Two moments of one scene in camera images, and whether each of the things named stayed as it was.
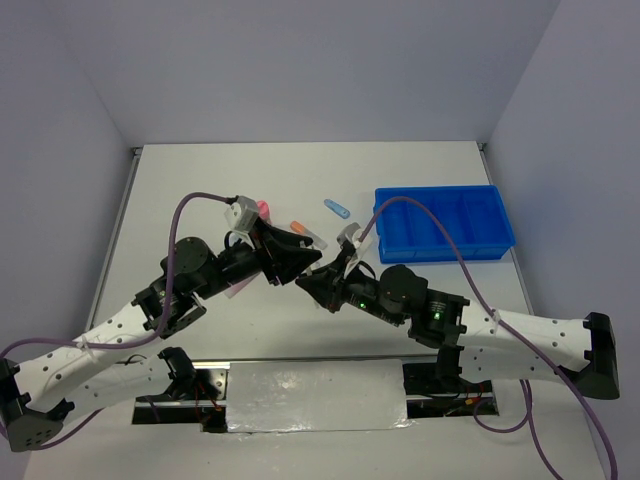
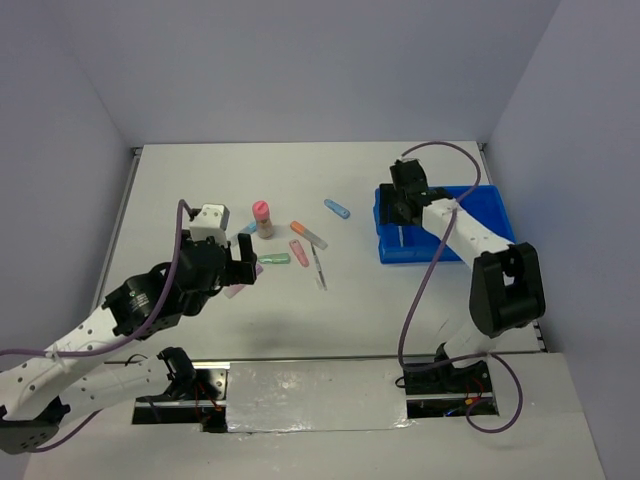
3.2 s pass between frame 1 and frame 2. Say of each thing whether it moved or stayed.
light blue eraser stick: stayed
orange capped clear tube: stayed
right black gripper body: moved
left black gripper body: moved
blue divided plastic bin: stayed
